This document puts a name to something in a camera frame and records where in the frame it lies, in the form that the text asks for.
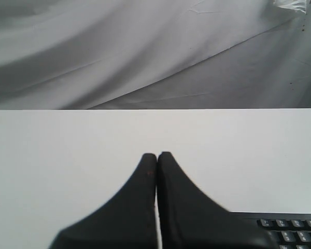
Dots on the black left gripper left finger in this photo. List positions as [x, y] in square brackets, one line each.
[127, 220]

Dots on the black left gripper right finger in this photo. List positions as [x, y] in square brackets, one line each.
[190, 219]

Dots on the black Acer keyboard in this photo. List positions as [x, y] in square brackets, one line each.
[287, 230]

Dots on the white backdrop sheet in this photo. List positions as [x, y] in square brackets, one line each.
[155, 54]

